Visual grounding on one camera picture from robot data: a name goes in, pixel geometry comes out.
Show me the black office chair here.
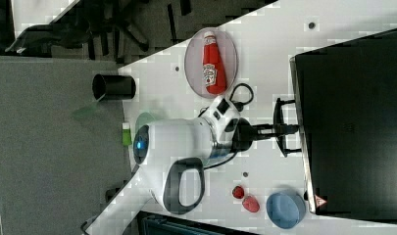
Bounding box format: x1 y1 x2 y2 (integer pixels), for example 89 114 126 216
5 0 149 60

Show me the blue bowl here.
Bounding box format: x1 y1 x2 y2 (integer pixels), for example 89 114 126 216
266 189 306 229

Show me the large red strawberry toy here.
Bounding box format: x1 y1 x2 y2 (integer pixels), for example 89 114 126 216
242 196 260 212

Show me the black cylinder table post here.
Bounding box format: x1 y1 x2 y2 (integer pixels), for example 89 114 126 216
92 74 136 100

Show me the oven door with handle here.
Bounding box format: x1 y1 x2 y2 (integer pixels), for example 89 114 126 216
273 57 317 214

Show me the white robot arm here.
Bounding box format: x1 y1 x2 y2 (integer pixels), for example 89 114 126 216
81 95 299 235

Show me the black toaster oven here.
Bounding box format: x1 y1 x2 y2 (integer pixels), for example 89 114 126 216
290 28 397 224

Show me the green clamp block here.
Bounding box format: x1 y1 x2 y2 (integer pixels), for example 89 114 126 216
122 122 132 146

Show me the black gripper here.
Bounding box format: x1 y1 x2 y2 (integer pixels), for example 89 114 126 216
231 118 299 152

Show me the red ketchup bottle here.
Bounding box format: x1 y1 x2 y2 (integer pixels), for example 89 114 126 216
203 31 226 95

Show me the small red strawberry toy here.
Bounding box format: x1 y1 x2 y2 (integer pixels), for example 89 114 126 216
232 186 244 199

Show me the grey round plate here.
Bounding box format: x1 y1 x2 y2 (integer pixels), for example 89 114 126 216
184 27 238 99

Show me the green perforated colander basket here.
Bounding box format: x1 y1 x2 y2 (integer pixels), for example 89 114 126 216
135 112 158 131

